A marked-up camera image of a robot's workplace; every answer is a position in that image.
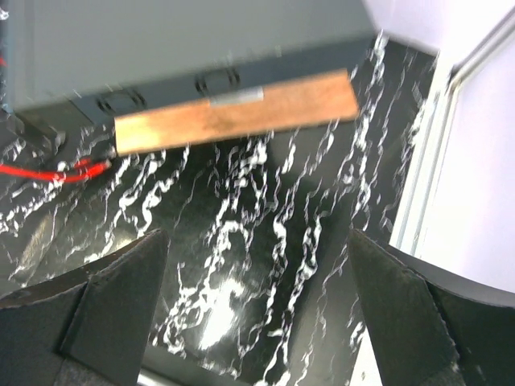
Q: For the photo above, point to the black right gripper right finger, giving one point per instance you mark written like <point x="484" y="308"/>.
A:
<point x="429" y="326"/>

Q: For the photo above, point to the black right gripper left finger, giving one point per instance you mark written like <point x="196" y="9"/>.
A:
<point x="88" y="326"/>

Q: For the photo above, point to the grey network switch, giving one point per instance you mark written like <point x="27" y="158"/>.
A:
<point x="172" y="51"/>

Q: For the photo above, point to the wooden board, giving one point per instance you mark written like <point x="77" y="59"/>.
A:
<point x="285" y="105"/>

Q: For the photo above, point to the aluminium frame rail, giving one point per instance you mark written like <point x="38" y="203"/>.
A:
<point x="434" y="128"/>

